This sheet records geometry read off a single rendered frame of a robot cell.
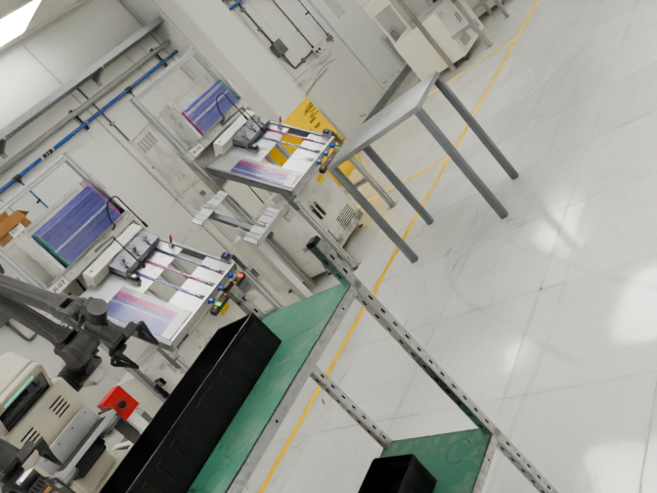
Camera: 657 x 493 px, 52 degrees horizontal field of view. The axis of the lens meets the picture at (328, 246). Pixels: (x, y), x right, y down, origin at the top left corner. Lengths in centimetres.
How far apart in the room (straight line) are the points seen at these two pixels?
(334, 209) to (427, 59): 309
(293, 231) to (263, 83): 246
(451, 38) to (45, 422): 630
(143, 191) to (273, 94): 169
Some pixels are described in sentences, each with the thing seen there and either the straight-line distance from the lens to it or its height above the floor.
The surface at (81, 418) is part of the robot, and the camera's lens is 231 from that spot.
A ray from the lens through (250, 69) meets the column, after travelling 705.
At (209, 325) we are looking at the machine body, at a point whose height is 53.
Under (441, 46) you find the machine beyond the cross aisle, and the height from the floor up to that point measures 29.
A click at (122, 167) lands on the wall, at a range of 643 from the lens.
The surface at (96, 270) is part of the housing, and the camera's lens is 427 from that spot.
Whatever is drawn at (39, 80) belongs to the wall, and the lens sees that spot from 655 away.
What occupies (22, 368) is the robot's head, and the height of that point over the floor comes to 132.
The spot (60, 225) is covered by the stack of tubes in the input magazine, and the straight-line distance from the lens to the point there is 431.
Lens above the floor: 150
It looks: 15 degrees down
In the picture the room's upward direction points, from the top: 43 degrees counter-clockwise
